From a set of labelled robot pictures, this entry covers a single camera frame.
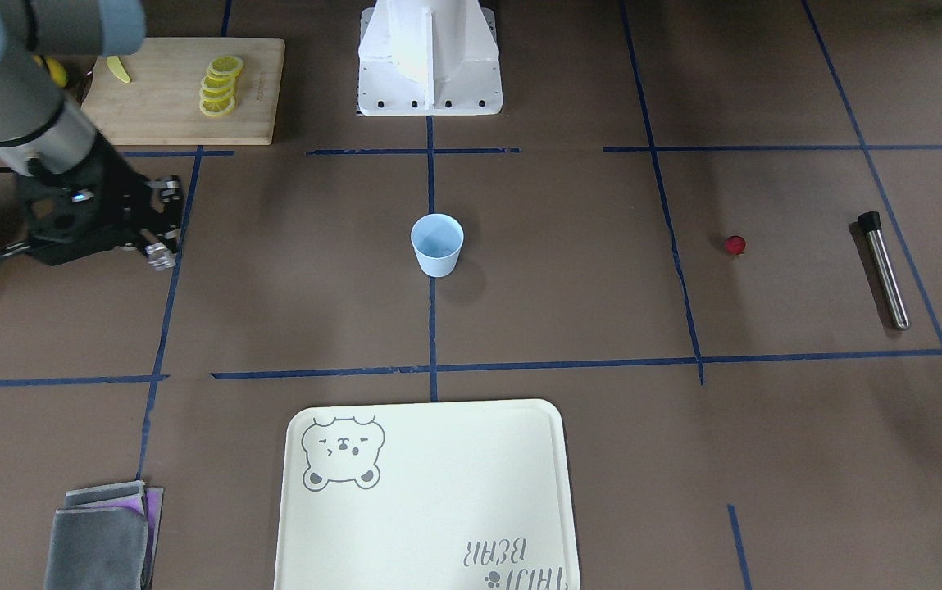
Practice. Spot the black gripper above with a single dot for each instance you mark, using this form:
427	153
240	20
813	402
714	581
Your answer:
116	185

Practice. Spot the lemon slices row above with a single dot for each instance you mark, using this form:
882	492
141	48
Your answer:
217	95

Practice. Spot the bamboo cutting board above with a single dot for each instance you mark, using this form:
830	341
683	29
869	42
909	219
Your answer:
160	105

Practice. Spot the yellow plastic knife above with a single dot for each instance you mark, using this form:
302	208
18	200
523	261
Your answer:
117	68

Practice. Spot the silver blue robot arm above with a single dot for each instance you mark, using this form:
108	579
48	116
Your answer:
39	121

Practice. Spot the light blue plastic cup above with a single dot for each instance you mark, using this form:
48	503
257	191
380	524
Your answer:
437	240

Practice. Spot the cream bear serving tray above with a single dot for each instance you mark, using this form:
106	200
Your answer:
434	495

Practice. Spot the grey folded cloth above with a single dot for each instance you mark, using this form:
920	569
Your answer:
105	537

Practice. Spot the yellow lemon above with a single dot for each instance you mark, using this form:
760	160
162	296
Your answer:
56	71

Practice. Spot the red strawberry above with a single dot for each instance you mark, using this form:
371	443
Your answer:
735	245

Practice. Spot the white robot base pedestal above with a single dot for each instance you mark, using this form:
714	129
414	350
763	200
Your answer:
428	58

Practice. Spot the steel muddler black tip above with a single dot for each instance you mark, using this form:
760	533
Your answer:
871	227

